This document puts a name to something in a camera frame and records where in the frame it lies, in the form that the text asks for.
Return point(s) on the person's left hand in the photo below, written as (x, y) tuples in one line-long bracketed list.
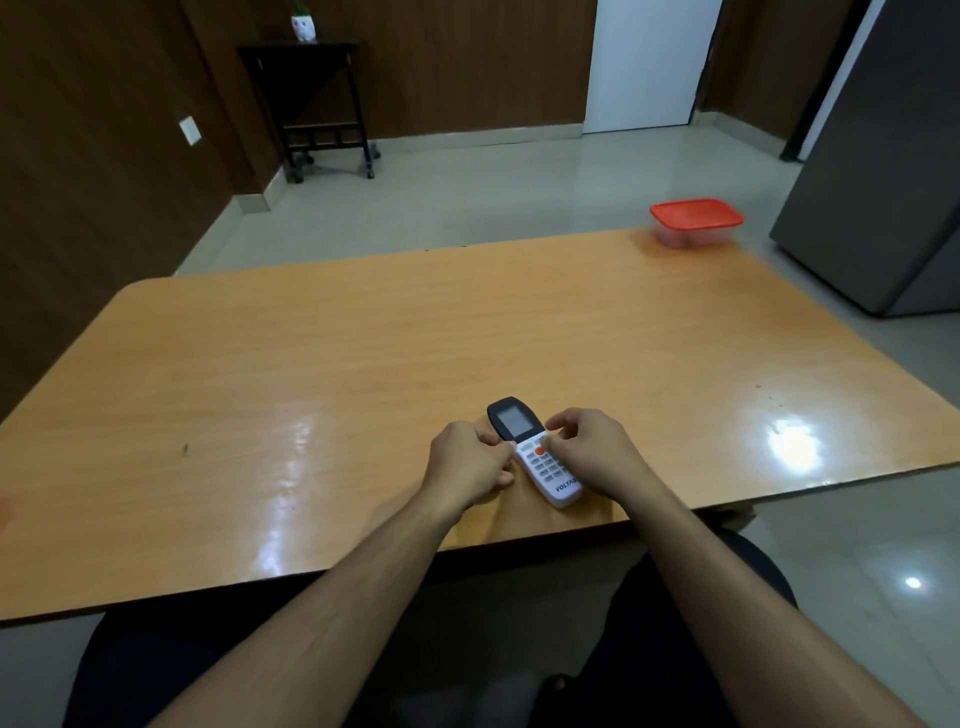
[(461, 465)]

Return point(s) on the person's right hand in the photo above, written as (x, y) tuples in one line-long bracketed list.
[(596, 457)]

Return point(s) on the person's left thumb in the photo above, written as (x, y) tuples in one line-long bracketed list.
[(495, 436)]

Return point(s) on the person's right thumb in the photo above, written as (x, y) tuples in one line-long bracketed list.
[(553, 445)]

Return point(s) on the white and black remote control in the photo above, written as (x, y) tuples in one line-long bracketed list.
[(534, 450)]

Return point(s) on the person's right forearm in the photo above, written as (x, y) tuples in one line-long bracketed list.
[(742, 615)]

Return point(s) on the person's left forearm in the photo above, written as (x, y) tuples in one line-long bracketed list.
[(315, 622)]

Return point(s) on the person's black trousers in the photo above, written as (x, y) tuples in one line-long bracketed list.
[(420, 645)]

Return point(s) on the clear container with red lid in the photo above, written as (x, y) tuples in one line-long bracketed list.
[(696, 222)]

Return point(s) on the black wheeled side table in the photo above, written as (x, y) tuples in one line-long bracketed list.
[(311, 97)]

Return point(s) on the white door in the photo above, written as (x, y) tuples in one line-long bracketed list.
[(649, 64)]

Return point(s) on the grey refrigerator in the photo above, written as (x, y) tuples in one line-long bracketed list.
[(874, 157)]

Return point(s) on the small white owl planter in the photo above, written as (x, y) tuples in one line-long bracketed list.
[(303, 24)]

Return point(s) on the white wall socket plate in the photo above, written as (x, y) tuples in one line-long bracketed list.
[(190, 130)]

